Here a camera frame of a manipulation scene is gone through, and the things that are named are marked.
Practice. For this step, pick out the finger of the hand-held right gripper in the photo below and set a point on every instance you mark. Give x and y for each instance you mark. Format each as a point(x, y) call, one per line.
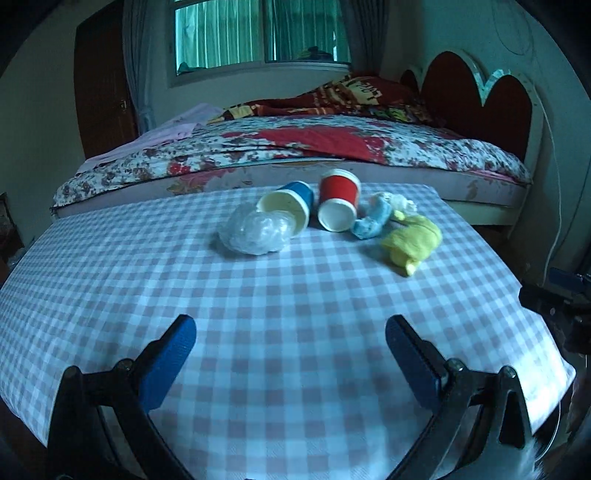
point(563, 277)
point(540, 300)

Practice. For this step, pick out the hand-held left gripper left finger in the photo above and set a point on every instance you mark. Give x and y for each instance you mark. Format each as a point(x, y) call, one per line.
point(168, 364)

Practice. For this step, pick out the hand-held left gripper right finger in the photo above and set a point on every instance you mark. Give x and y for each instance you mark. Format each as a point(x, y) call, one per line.
point(413, 364)

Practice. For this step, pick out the yellow cloth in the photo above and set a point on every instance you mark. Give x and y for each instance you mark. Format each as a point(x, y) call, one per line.
point(413, 240)

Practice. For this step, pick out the light blue white sock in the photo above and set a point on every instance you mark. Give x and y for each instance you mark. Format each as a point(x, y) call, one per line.
point(371, 221)

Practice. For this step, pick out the clear plastic bag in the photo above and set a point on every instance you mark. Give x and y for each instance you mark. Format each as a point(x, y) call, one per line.
point(258, 233)

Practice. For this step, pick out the red paper cup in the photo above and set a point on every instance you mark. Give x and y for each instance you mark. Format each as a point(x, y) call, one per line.
point(339, 187)

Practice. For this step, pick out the blue paper cup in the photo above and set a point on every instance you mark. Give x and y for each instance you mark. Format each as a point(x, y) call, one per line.
point(300, 191)

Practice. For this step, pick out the floral mattress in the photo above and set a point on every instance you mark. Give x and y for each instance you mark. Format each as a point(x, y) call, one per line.
point(485, 187)

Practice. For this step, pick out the checkered tablecloth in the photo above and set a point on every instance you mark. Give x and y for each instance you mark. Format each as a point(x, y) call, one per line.
point(277, 300)

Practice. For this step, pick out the floral bedsheet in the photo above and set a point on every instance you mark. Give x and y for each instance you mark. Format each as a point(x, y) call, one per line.
point(438, 147)

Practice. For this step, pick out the pink cloth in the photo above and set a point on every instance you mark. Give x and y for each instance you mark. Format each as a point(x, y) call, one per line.
point(171, 129)

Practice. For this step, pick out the red patterned blanket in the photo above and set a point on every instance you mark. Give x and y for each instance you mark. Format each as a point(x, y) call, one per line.
point(346, 97)

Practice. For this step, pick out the brown wooden door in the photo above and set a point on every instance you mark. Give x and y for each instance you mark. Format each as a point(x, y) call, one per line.
point(101, 92)

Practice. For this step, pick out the grey curtain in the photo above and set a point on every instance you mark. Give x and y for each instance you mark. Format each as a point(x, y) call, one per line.
point(364, 37)
point(143, 69)

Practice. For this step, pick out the green framed window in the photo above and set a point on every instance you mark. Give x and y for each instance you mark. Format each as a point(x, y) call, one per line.
point(221, 32)

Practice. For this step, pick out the white bed frame red headboard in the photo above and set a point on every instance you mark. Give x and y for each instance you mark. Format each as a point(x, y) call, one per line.
point(452, 87)

